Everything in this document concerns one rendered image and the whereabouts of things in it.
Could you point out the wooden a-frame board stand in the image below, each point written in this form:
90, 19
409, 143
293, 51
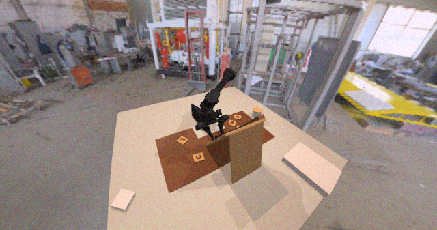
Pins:
245, 144

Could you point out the grey cylindrical canister with orange lid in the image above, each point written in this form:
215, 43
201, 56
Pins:
256, 112

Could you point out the pale pink flat card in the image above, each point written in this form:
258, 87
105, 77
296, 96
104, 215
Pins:
123, 199

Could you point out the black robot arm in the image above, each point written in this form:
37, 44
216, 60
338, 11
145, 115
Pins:
211, 98

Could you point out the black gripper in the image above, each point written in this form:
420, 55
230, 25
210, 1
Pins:
205, 126

